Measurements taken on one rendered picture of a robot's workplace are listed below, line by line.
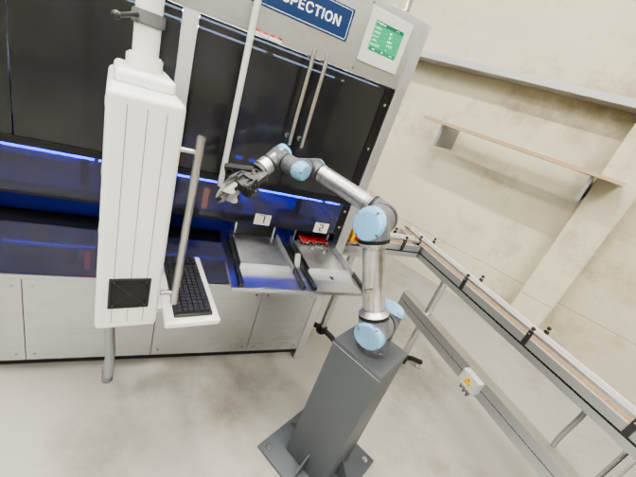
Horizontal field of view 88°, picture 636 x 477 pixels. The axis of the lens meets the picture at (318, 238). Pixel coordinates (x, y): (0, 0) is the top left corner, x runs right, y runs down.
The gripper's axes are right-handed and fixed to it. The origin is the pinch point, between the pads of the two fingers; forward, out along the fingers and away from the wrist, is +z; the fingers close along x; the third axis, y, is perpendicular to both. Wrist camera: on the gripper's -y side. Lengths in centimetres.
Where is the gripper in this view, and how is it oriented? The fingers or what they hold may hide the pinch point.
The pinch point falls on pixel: (218, 196)
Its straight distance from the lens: 130.0
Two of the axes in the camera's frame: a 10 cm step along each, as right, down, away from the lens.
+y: 7.8, 5.4, -3.3
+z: -6.3, 6.4, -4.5
